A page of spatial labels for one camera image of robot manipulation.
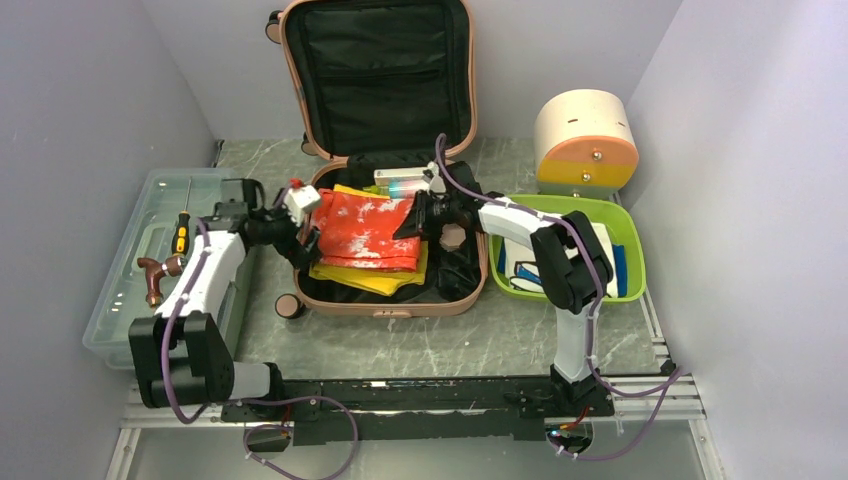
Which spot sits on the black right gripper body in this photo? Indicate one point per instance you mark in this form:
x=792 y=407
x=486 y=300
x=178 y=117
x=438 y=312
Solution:
x=437 y=213

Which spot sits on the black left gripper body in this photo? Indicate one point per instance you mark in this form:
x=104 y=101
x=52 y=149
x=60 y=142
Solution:
x=280 y=230

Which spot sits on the red white tie-dye cloth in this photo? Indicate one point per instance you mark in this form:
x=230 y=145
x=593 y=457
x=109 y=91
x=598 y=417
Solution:
x=358 y=232

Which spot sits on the yellow cloth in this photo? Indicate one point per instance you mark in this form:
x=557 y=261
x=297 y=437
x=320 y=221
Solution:
x=380 y=282

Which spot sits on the white flower print shirt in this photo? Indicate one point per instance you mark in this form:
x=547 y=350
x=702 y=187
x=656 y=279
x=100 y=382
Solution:
x=523 y=265

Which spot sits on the pink hard-shell suitcase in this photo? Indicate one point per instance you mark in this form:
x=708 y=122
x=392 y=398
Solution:
x=376 y=83

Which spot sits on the cream orange drawer cabinet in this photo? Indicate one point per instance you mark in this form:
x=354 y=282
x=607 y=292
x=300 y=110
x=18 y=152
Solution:
x=583 y=145

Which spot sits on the lime green plastic tray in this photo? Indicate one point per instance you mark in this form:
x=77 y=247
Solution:
x=627 y=253

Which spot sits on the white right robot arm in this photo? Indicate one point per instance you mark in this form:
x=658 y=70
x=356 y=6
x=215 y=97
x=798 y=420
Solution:
x=572 y=265

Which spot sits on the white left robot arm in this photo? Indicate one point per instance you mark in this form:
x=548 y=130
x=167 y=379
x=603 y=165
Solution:
x=179 y=355

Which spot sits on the pastel cosmetic tube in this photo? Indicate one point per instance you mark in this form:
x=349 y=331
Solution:
x=406 y=188

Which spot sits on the green yellow small tube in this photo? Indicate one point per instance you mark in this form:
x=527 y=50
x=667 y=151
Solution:
x=378 y=191

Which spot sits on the white cosmetic box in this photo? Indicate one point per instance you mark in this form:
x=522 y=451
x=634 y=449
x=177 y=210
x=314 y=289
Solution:
x=386 y=177

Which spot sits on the yellow black screwdriver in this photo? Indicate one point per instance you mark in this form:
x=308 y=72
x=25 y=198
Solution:
x=180 y=241

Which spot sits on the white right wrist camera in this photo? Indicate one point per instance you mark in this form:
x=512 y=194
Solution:
x=432 y=177

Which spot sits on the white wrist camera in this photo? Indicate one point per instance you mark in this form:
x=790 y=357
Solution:
x=300 y=200
x=432 y=177

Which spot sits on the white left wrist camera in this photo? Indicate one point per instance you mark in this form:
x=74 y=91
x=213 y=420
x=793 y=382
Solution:
x=300 y=200

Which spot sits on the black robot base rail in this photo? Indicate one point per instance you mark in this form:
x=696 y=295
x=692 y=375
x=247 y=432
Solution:
x=519 y=407

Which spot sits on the aluminium frame rail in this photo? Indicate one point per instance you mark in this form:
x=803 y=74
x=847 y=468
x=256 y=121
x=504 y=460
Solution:
x=644 y=398

